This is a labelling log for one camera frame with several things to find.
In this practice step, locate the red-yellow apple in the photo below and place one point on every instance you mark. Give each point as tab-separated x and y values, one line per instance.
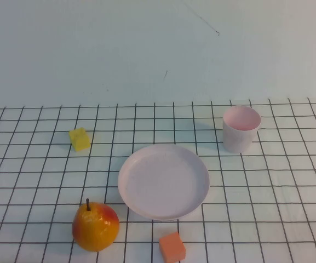
96	228

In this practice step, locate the yellow foam cube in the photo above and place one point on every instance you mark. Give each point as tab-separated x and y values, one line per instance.
79	139

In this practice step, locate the white black grid mat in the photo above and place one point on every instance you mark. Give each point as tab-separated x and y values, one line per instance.
270	191

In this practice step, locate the orange foam cube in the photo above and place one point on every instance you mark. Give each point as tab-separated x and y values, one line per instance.
172	246

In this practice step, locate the pink plastic cup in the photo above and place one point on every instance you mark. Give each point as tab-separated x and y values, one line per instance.
237	139

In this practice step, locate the pink round plate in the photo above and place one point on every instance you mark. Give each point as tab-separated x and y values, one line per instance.
163	183

